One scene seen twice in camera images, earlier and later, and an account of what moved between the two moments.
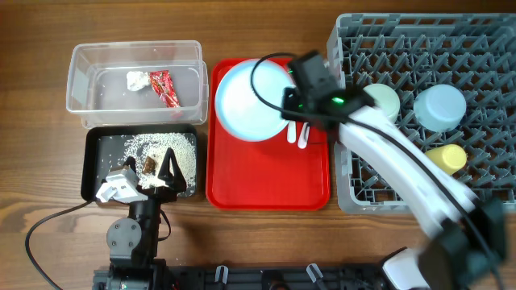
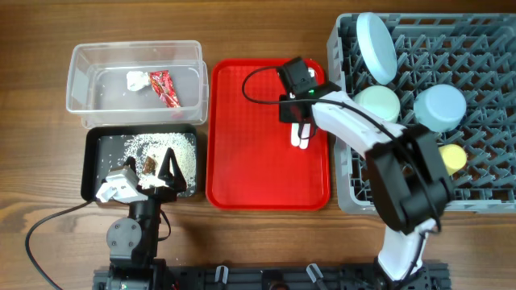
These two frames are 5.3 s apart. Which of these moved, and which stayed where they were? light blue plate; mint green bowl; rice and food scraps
Moved: light blue plate
Stayed: mint green bowl; rice and food scraps
